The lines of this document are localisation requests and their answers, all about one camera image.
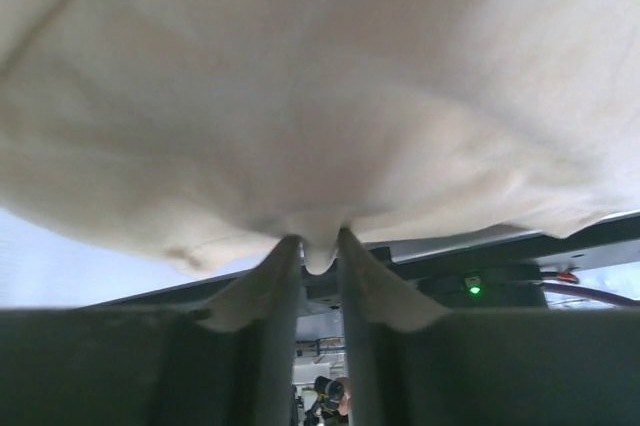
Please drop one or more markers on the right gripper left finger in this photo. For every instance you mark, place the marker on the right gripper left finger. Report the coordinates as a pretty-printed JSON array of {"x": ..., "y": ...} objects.
[{"x": 259, "y": 312}]

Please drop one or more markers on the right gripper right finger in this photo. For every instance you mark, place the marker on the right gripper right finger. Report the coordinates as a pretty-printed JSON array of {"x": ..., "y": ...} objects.
[{"x": 384, "y": 317}]

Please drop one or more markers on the cream yellow t shirt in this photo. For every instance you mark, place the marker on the cream yellow t shirt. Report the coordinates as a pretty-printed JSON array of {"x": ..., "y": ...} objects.
[{"x": 201, "y": 131}]

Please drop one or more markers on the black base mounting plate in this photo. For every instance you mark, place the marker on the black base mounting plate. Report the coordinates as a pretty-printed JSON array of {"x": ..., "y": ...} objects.
[{"x": 613, "y": 240}]

